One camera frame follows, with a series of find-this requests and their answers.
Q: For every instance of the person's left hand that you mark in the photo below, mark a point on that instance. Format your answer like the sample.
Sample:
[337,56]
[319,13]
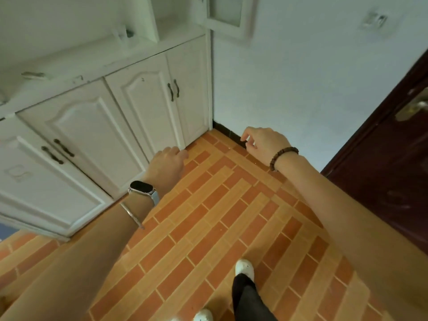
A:
[165,170]

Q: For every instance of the person's right hand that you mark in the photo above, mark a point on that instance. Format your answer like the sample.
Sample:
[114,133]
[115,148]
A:
[267,145]

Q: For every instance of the person's right thumb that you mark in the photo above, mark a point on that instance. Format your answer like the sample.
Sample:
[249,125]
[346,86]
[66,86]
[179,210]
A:
[250,146]

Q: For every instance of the person's left thumb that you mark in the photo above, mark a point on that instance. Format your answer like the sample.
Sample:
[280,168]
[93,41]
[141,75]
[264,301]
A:
[185,155]

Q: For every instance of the person's left forearm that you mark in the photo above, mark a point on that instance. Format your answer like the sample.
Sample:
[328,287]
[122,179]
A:
[83,264]

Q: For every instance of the person's right forearm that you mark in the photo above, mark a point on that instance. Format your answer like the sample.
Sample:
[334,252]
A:
[354,227]

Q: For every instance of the black baseboard strip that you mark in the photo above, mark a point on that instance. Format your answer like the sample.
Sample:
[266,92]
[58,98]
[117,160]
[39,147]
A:
[227,130]

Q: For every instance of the white panelled cabinet door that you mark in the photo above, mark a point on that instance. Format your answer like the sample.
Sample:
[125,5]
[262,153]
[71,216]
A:
[192,93]
[97,130]
[43,193]
[143,103]

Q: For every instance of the white shoe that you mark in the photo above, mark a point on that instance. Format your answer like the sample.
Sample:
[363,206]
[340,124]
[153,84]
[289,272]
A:
[203,315]
[244,268]

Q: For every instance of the white wooden cabinet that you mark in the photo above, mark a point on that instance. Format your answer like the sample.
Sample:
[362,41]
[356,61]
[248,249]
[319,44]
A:
[100,66]

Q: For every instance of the white glass-paned cabinet door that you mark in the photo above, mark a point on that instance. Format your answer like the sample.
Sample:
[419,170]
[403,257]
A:
[230,13]

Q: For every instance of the dark brown wooden door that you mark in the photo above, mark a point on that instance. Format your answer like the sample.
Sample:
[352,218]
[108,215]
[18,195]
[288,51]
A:
[388,163]

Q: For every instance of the black trouser leg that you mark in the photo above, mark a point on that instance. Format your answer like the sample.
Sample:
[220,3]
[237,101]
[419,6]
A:
[249,300]

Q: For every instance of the white wall switch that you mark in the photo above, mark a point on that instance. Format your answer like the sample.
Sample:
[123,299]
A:
[375,19]

